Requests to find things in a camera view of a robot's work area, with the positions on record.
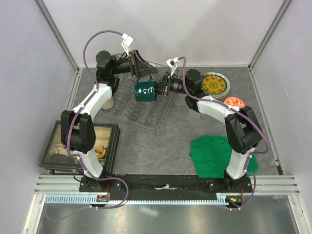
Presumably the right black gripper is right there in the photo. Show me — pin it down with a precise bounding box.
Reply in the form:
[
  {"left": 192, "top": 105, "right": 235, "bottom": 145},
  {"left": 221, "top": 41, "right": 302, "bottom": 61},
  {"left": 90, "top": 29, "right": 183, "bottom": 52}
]
[{"left": 146, "top": 71, "right": 191, "bottom": 97}]

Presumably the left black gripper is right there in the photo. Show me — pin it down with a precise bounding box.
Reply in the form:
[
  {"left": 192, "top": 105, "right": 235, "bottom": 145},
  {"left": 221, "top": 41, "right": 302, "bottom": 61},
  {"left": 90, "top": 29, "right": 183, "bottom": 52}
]
[{"left": 111, "top": 50, "right": 158, "bottom": 78}]

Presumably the dark green glass cup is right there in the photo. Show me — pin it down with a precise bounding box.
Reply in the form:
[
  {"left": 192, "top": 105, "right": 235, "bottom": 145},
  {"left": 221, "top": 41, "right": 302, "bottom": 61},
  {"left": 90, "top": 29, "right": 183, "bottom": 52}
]
[{"left": 134, "top": 76, "right": 157, "bottom": 102}]

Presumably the beige plastic cup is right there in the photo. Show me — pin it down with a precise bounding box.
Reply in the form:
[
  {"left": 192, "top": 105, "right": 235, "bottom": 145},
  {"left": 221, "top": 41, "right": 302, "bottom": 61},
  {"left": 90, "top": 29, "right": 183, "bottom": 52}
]
[{"left": 101, "top": 97, "right": 115, "bottom": 110}]

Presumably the yellow patterned plate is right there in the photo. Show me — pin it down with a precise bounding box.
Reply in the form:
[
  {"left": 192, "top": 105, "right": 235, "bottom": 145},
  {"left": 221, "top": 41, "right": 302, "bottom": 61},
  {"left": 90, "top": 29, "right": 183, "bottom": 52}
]
[{"left": 202, "top": 75, "right": 227, "bottom": 94}]

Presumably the beige bird plate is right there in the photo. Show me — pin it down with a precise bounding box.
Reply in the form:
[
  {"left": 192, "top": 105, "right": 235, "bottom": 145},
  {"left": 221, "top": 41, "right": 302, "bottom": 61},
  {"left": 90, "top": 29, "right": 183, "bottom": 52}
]
[{"left": 215, "top": 93, "right": 228, "bottom": 99}]

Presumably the mint green flower plate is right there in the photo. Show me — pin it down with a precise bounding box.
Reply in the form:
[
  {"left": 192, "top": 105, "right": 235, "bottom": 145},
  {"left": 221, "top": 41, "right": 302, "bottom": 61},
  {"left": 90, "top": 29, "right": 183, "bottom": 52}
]
[{"left": 202, "top": 72, "right": 231, "bottom": 99}]

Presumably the white red patterned bowl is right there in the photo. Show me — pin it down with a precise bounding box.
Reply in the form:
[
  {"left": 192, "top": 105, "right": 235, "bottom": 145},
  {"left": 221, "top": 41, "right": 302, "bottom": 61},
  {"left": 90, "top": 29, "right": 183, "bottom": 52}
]
[{"left": 224, "top": 97, "right": 246, "bottom": 108}]

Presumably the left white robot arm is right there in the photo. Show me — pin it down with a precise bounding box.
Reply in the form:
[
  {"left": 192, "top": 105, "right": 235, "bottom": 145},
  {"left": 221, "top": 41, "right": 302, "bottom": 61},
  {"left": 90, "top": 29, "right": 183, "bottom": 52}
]
[{"left": 61, "top": 50, "right": 158, "bottom": 192}]

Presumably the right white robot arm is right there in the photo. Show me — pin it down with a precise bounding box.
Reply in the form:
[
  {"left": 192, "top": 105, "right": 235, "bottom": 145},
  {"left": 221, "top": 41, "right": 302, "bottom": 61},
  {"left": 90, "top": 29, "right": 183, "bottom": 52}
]
[{"left": 155, "top": 69, "right": 263, "bottom": 192}]

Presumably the black glass-lid jewelry box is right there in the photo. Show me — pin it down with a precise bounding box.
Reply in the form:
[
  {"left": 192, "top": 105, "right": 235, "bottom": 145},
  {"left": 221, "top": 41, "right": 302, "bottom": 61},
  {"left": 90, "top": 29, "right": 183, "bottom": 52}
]
[{"left": 39, "top": 120, "right": 120, "bottom": 174}]

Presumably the green cloth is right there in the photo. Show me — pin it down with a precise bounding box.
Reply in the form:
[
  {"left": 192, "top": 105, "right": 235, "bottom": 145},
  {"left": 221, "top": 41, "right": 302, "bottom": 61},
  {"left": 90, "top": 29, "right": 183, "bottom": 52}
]
[{"left": 190, "top": 135, "right": 258, "bottom": 179}]

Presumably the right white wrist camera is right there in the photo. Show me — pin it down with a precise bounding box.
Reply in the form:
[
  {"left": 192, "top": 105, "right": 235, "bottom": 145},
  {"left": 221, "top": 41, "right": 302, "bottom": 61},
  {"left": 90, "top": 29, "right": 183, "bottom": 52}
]
[{"left": 166, "top": 57, "right": 180, "bottom": 76}]

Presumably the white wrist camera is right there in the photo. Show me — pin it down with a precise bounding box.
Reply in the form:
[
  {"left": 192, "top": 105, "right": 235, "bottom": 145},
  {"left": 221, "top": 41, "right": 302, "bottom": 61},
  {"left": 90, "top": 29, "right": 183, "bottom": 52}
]
[
  {"left": 121, "top": 33, "right": 135, "bottom": 55},
  {"left": 166, "top": 57, "right": 180, "bottom": 76}
]

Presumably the grey wire dish rack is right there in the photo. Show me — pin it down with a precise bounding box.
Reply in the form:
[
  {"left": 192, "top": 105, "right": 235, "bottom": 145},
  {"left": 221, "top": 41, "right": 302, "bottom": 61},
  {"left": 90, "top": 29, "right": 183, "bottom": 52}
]
[{"left": 98, "top": 73, "right": 174, "bottom": 133}]

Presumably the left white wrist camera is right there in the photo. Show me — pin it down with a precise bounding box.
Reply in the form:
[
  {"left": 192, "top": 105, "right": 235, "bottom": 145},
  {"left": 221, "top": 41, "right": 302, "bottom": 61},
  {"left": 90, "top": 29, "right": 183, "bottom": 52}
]
[{"left": 121, "top": 33, "right": 135, "bottom": 55}]

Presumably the gold woven bracelet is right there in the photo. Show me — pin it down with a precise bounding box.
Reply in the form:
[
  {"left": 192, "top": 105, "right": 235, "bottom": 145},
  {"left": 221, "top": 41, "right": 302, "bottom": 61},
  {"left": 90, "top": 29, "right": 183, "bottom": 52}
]
[{"left": 94, "top": 145, "right": 107, "bottom": 159}]

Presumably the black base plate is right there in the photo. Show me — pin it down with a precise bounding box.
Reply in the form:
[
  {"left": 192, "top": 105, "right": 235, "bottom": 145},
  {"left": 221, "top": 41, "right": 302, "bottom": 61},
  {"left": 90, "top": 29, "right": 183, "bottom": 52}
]
[{"left": 79, "top": 174, "right": 253, "bottom": 194}]

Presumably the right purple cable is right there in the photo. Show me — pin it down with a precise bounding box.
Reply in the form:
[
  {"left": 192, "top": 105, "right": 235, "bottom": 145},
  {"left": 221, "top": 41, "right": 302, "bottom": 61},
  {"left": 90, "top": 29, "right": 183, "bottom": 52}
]
[{"left": 179, "top": 56, "right": 271, "bottom": 211}]

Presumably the white slotted cable duct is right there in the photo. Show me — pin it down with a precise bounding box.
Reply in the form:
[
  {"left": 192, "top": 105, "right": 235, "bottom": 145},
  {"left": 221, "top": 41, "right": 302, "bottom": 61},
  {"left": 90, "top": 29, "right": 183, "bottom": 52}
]
[{"left": 45, "top": 194, "right": 243, "bottom": 205}]

